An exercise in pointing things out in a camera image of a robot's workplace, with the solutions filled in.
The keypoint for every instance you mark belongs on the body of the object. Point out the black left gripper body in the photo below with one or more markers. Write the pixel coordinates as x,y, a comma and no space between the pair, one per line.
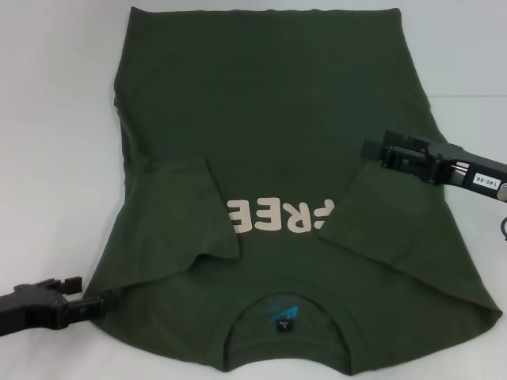
31,308

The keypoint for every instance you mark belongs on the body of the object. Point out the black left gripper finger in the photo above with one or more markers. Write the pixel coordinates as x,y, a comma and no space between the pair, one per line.
87,312
73,287

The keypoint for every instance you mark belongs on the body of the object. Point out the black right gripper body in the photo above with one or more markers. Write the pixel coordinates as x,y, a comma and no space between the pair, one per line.
455,166

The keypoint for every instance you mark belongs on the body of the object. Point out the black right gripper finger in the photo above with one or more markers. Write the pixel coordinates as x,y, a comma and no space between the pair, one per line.
400,139
400,158

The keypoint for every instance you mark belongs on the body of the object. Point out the dark green FREE! t-shirt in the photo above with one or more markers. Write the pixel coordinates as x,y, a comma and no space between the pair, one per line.
257,99

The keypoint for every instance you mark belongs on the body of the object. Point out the right gripper silver plug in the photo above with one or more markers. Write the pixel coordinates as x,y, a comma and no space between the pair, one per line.
503,193

